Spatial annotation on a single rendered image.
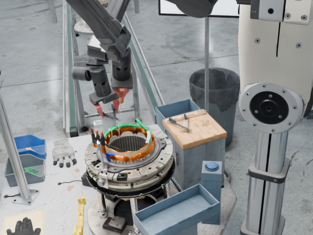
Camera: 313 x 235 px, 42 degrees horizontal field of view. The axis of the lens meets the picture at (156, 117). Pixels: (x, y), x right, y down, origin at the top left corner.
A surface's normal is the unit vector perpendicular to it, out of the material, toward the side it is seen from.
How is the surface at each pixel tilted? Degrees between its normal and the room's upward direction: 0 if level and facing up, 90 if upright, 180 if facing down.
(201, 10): 124
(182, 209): 0
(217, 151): 90
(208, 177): 90
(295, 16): 90
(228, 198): 0
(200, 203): 0
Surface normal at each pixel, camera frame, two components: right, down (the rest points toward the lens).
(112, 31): 0.84, 0.11
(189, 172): 0.37, 0.48
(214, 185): -0.15, 0.53
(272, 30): -0.44, 0.50
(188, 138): -0.06, -0.85
